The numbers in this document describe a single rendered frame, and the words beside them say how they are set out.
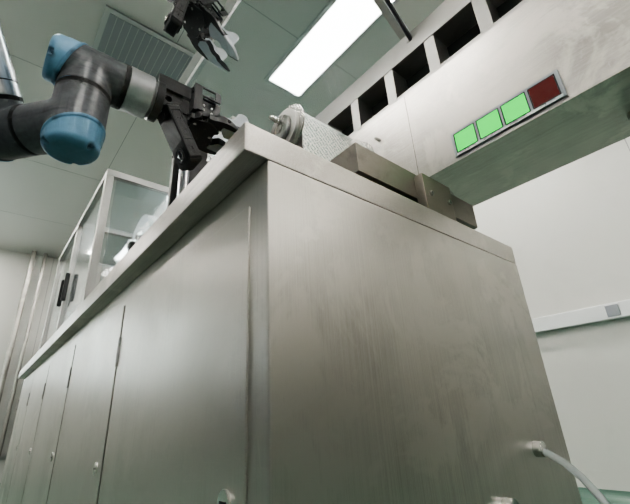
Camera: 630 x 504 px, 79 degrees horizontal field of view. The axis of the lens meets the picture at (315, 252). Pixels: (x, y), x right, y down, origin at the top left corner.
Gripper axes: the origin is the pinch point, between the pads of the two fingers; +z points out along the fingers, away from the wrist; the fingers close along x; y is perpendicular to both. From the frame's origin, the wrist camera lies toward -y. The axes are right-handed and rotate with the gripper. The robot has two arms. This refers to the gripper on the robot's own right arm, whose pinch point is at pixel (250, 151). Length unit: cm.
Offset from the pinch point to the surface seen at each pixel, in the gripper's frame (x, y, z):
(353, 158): -19.1, -9.1, 9.5
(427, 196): -21.9, -12.5, 26.4
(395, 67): -8, 48, 47
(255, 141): -26.0, -21.3, -14.6
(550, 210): 24, 84, 279
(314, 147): -0.2, 8.8, 17.4
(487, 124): -30, 10, 45
